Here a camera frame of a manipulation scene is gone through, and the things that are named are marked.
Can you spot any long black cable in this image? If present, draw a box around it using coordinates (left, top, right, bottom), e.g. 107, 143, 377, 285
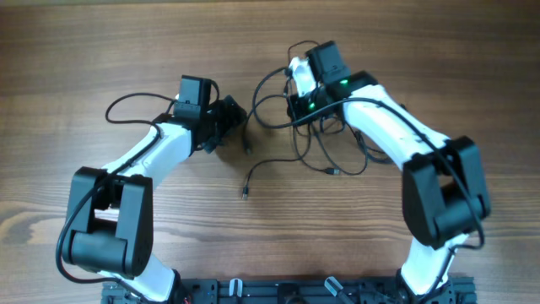
283, 40, 351, 161

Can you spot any thin black usb cable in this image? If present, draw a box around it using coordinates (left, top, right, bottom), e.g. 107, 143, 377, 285
240, 93, 369, 200

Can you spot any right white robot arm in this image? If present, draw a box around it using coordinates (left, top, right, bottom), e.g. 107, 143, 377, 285
287, 41, 491, 303

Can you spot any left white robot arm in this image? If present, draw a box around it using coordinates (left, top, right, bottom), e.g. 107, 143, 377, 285
55, 75, 247, 303

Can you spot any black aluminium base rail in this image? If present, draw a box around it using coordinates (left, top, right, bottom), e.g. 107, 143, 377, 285
100, 277, 478, 304

